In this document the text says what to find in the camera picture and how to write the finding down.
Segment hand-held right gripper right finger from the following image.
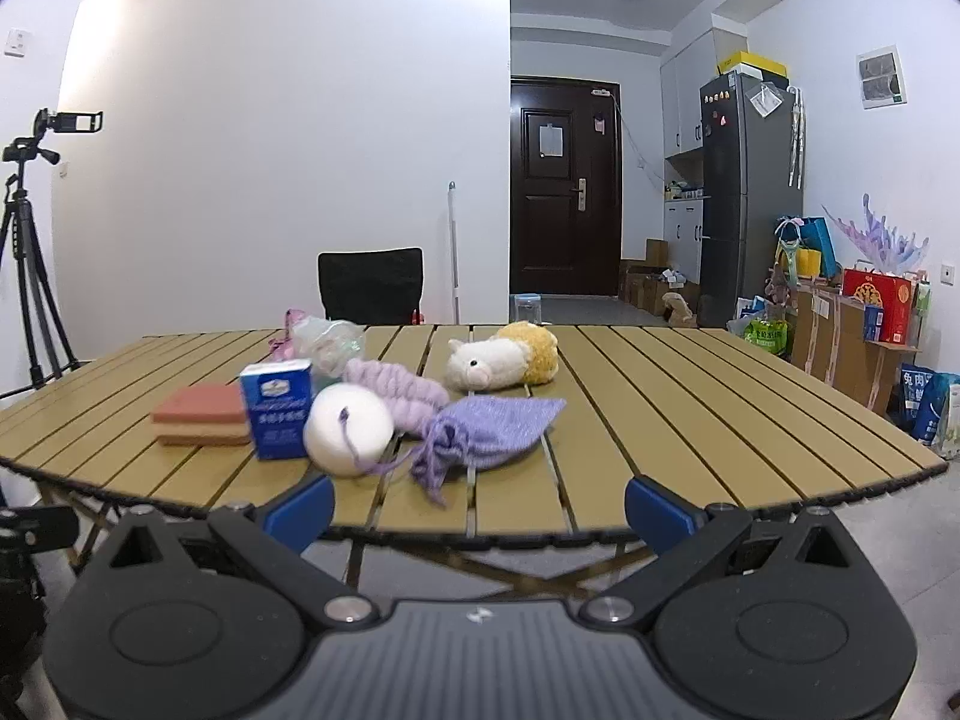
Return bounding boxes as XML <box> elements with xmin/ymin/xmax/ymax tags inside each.
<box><xmin>581</xmin><ymin>475</ymin><xmax>856</xmax><ymax>627</ymax></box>

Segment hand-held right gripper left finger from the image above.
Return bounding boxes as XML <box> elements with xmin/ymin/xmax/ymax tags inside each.
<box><xmin>109</xmin><ymin>474</ymin><xmax>380</xmax><ymax>631</ymax></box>

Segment white round ball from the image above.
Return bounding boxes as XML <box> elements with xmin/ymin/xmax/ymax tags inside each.
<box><xmin>304</xmin><ymin>382</ymin><xmax>396</xmax><ymax>477</ymax></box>

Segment blue white carton box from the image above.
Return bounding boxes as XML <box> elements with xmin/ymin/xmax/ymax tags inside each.
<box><xmin>240</xmin><ymin>358</ymin><xmax>314</xmax><ymax>462</ymax></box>

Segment pink orange sponge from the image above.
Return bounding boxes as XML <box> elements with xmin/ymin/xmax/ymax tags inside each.
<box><xmin>152</xmin><ymin>384</ymin><xmax>252</xmax><ymax>447</ymax></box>

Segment purple knitted scrunchie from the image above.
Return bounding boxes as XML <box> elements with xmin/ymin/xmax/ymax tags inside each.
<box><xmin>343</xmin><ymin>358</ymin><xmax>451</xmax><ymax>437</ymax></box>

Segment clear plastic bag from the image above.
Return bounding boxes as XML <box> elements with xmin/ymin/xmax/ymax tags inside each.
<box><xmin>289</xmin><ymin>317</ymin><xmax>366</xmax><ymax>383</ymax></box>

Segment purple drawstring pouch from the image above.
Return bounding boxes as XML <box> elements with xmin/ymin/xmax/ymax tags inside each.
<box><xmin>409</xmin><ymin>396</ymin><xmax>567</xmax><ymax>507</ymax></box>

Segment white yellow plush toy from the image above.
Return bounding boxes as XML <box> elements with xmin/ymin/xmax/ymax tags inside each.
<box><xmin>447</xmin><ymin>321</ymin><xmax>560</xmax><ymax>392</ymax></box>

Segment tan slatted folding table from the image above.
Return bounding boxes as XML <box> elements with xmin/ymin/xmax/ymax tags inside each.
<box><xmin>0</xmin><ymin>322</ymin><xmax>950</xmax><ymax>601</ymax></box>

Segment green plastic bag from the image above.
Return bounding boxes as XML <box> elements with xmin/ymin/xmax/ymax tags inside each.
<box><xmin>745</xmin><ymin>319</ymin><xmax>792</xmax><ymax>357</ymax></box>

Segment pile of small cardboard boxes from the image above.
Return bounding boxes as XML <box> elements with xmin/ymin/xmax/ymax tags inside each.
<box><xmin>621</xmin><ymin>238</ymin><xmax>702</xmax><ymax>316</ymax></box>

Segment black folding chair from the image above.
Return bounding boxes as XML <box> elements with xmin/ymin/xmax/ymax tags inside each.
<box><xmin>317</xmin><ymin>247</ymin><xmax>425</xmax><ymax>327</ymax></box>

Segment tall cardboard boxes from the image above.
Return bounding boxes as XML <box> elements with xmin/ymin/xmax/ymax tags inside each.
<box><xmin>791</xmin><ymin>281</ymin><xmax>920</xmax><ymax>413</ymax></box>

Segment white base cabinet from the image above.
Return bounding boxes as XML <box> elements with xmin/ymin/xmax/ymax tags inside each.
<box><xmin>664</xmin><ymin>199</ymin><xmax>706</xmax><ymax>284</ymax></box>

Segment dark brown door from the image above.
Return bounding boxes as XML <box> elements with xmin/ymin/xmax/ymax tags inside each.
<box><xmin>511</xmin><ymin>76</ymin><xmax>622</xmax><ymax>297</ymax></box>

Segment blue white sacks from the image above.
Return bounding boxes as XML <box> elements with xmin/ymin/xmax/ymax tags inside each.
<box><xmin>900</xmin><ymin>367</ymin><xmax>960</xmax><ymax>458</ymax></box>

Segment red gift box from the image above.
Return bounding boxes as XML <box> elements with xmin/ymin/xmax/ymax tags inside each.
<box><xmin>841</xmin><ymin>268</ymin><xmax>917</xmax><ymax>346</ymax></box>

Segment blue gift bag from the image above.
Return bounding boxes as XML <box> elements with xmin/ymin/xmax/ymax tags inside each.
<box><xmin>795</xmin><ymin>217</ymin><xmax>841</xmax><ymax>280</ymax></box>

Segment grey refrigerator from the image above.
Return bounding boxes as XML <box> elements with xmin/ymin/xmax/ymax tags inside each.
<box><xmin>699</xmin><ymin>73</ymin><xmax>803</xmax><ymax>329</ymax></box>

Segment purple coral decoration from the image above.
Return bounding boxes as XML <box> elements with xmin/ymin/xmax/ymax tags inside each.
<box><xmin>821</xmin><ymin>193</ymin><xmax>931</xmax><ymax>275</ymax></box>

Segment black tripod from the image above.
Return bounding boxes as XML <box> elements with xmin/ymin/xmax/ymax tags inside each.
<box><xmin>0</xmin><ymin>136</ymin><xmax>82</xmax><ymax>398</ymax></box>

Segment yellow black box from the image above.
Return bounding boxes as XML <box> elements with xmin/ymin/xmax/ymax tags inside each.
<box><xmin>716</xmin><ymin>51</ymin><xmax>790</xmax><ymax>80</ymax></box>

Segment white electric panel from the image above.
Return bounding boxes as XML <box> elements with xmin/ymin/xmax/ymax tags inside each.
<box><xmin>857</xmin><ymin>47</ymin><xmax>910</xmax><ymax>107</ymax></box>

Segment white mop handle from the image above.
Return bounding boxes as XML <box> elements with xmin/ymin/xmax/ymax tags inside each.
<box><xmin>447</xmin><ymin>181</ymin><xmax>463</xmax><ymax>325</ymax></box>

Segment white wall cabinet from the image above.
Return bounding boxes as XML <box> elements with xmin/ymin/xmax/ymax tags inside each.
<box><xmin>660</xmin><ymin>28</ymin><xmax>749</xmax><ymax>158</ymax></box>

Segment black camera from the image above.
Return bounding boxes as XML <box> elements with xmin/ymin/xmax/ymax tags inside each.
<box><xmin>34</xmin><ymin>109</ymin><xmax>104</xmax><ymax>137</ymax></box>

